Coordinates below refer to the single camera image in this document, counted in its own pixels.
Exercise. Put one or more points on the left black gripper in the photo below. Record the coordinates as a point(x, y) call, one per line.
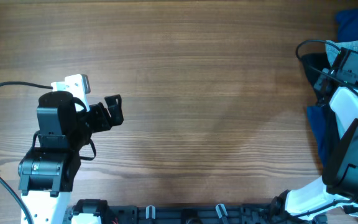
point(101, 114)

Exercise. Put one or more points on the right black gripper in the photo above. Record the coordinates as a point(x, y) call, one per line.
point(319, 80)

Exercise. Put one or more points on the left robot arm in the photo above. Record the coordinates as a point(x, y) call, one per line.
point(48, 169)

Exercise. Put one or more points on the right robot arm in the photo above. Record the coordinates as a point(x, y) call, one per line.
point(338, 185)

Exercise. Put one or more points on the black garment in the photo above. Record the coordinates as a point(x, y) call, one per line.
point(321, 117)

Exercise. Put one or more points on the dark blue garment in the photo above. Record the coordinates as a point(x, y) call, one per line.
point(357, 25)

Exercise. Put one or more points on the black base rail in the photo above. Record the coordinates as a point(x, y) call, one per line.
point(94, 211)

